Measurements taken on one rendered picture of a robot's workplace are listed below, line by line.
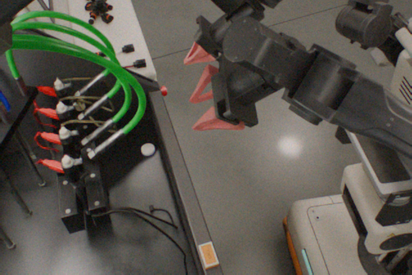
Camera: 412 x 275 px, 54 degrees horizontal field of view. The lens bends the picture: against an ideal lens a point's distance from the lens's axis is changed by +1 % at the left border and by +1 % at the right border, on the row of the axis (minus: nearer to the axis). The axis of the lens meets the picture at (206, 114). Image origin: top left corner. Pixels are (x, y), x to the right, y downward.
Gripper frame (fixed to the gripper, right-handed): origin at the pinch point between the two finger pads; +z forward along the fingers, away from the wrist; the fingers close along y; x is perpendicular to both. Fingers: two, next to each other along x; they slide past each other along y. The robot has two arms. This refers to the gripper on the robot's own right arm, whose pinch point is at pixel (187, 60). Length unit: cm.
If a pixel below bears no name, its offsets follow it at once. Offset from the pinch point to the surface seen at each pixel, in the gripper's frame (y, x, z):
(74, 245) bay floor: -7, 24, 48
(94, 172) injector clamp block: -0.5, 12.9, 32.9
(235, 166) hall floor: -103, -55, 67
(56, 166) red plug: 10.5, 17.9, 29.9
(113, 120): 5.0, 8.7, 18.8
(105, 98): 6.7, 1.3, 21.1
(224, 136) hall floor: -100, -76, 70
